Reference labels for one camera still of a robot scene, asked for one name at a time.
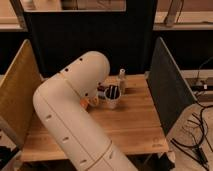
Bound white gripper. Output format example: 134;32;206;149
98;68;126;110

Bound orange ceramic bowl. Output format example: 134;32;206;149
80;97;99;109

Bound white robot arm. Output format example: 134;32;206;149
33;51;138;171

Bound black back panel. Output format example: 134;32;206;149
24;0;157;77

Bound dark right side panel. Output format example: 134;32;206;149
147;37;197;139

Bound power strip on floor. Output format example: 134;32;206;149
191;84;213;91

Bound wooden left side panel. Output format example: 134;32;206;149
0;39;41;149

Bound black floor cables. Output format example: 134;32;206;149
170;54;213;169

